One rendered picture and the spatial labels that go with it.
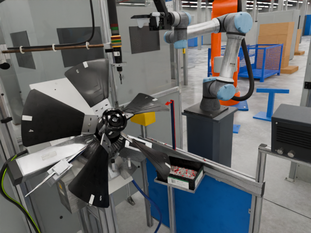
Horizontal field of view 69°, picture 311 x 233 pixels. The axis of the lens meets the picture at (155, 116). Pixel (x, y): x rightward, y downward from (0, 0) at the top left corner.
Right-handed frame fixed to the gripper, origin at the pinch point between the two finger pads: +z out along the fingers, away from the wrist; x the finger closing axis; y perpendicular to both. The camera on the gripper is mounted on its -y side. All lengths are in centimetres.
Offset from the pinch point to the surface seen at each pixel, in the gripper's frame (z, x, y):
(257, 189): -19, -53, 83
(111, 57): 18.2, 1.1, 17.2
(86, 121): 35, 2, 43
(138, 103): 2.0, 5.3, 43.3
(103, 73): 16.8, 11.3, 25.3
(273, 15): -1019, 293, -29
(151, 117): -21, 21, 62
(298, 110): -21, -65, 40
